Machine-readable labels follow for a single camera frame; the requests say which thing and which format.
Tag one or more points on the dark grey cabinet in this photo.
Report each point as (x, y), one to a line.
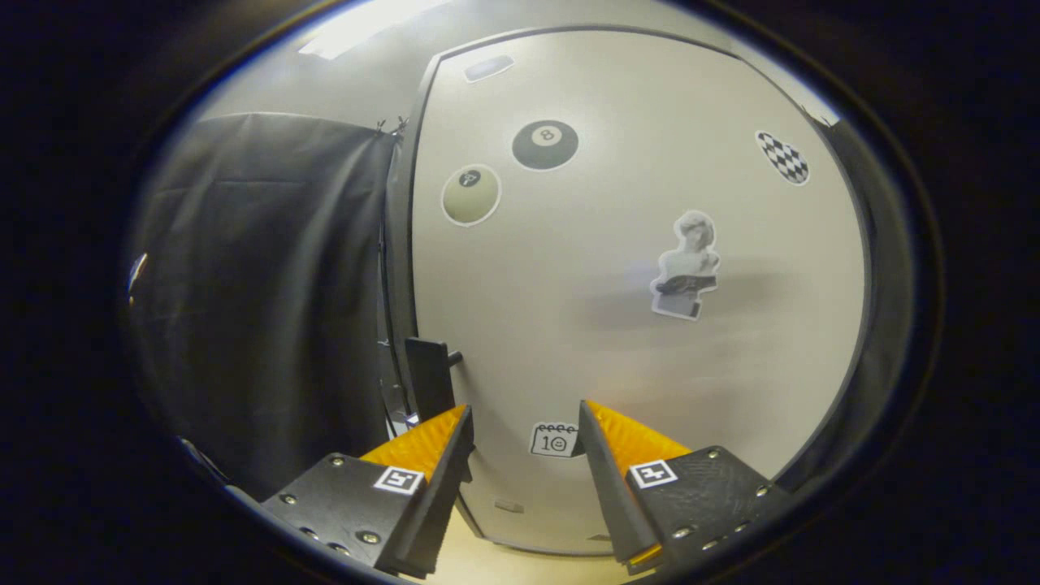
(400, 244)

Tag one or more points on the pale cabinet door with stickers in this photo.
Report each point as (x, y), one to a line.
(609, 349)

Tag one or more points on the black backdrop cloth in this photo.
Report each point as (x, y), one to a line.
(260, 284)

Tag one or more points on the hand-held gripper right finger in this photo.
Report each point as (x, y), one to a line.
(621, 504)

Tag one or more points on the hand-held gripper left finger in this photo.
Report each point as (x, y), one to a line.
(431, 504)

